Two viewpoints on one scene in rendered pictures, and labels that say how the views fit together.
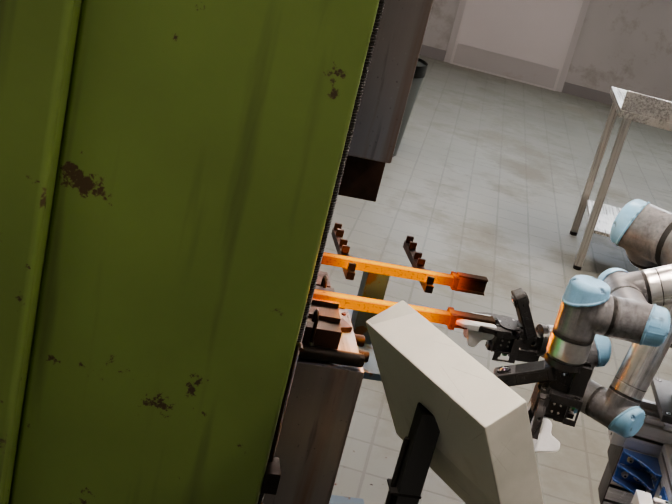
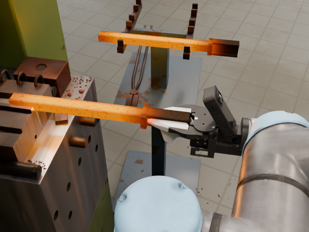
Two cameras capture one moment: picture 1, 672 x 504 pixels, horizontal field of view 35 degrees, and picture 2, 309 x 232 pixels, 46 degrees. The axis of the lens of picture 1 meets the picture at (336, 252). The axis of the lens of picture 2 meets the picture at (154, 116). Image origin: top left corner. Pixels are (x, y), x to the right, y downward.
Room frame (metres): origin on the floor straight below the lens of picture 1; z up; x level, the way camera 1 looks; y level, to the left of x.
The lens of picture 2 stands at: (1.64, -0.51, 1.55)
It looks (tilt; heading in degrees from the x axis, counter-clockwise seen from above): 43 degrees down; 22
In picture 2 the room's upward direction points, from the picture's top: straight up
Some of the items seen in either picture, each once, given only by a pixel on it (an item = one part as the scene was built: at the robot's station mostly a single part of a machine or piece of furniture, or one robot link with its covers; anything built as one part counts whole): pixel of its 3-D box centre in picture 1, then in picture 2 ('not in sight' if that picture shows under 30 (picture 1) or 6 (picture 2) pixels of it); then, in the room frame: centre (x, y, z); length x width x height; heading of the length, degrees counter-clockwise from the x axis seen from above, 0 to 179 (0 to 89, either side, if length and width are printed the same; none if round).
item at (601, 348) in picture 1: (583, 348); not in sight; (2.24, -0.59, 0.98); 0.11 x 0.08 x 0.09; 101
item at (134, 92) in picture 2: not in sight; (140, 61); (2.79, 0.00, 0.67); 0.60 x 0.04 x 0.01; 16
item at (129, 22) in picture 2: (382, 252); (160, 23); (2.70, -0.12, 0.93); 0.23 x 0.06 x 0.02; 102
